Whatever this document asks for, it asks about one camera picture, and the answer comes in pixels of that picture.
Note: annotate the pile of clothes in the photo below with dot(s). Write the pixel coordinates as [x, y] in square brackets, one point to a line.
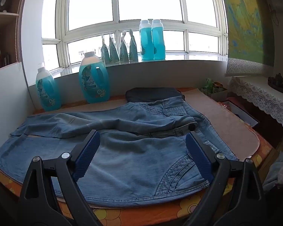
[278, 169]

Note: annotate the green carton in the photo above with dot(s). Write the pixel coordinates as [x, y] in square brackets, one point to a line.
[208, 84]

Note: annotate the dark hexagonal ornament plate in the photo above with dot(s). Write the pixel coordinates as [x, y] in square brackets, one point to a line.
[2, 3]

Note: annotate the dark ship ornament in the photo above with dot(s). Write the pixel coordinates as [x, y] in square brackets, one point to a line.
[277, 84]

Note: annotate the large blue detergent bottle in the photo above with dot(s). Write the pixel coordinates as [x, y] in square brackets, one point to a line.
[94, 80]

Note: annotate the dark navy folded pants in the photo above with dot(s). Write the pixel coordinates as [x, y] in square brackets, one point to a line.
[151, 94]

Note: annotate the wall scroll painting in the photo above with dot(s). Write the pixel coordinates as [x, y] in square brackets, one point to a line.
[245, 28]

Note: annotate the white lace tablecloth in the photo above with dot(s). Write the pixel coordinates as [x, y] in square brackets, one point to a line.
[261, 91]

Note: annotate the blue denim pants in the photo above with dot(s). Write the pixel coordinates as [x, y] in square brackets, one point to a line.
[132, 160]

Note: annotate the tall blue detergent bottle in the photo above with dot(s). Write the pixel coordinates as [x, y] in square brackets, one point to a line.
[158, 42]
[146, 42]

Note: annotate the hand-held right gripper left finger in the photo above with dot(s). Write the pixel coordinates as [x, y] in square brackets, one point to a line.
[87, 155]

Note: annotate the wooden shelf cabinet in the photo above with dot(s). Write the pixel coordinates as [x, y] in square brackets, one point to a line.
[4, 16]

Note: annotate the gold tin can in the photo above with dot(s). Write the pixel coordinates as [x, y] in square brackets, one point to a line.
[217, 87]

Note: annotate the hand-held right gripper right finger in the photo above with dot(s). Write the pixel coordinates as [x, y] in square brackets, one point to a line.
[198, 155]

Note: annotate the beige fleece mat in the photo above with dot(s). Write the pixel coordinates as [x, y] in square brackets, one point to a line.
[226, 122]

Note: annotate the white window frame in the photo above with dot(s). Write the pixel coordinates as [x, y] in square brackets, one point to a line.
[115, 4]

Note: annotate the small blue detergent bottle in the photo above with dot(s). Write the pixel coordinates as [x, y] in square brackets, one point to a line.
[47, 91]

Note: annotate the white storage box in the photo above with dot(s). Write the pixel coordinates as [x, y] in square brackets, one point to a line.
[238, 109]

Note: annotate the cardboard box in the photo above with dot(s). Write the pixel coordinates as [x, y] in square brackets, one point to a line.
[220, 95]

